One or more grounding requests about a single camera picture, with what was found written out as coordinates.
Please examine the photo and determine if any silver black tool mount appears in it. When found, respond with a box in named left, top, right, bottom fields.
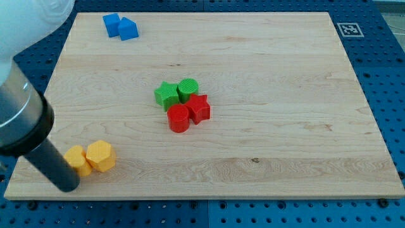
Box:
left=1, top=61, right=54, bottom=157

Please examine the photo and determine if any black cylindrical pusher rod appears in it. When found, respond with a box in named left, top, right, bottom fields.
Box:
left=24, top=139, right=80, bottom=192

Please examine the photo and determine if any yellow hexagon block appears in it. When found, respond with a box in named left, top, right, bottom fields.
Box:
left=86, top=140, right=116, bottom=172

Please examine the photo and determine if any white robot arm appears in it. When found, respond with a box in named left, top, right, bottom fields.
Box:
left=1, top=0, right=80, bottom=192

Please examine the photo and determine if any yellow heart block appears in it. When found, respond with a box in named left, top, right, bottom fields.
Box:
left=63, top=145, right=92, bottom=177

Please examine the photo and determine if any blue cube block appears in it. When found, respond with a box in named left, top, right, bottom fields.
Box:
left=103, top=13, right=120, bottom=37

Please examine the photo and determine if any blue pentagon block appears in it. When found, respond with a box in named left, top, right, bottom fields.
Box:
left=118, top=17, right=139, bottom=41

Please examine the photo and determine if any green star block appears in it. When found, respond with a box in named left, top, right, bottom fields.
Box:
left=154, top=81, right=180, bottom=112

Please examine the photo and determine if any red cylinder block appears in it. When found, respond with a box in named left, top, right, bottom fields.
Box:
left=166, top=104, right=190, bottom=133

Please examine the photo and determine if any green cylinder block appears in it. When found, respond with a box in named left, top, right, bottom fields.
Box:
left=177, top=78, right=199, bottom=103

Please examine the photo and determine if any red star block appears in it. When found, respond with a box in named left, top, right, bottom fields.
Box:
left=185, top=94, right=211, bottom=125

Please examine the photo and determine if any wooden board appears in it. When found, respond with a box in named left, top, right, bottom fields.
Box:
left=4, top=12, right=404, bottom=201

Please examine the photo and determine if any white fiducial marker tag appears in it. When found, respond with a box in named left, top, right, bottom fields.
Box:
left=337, top=22, right=364, bottom=37

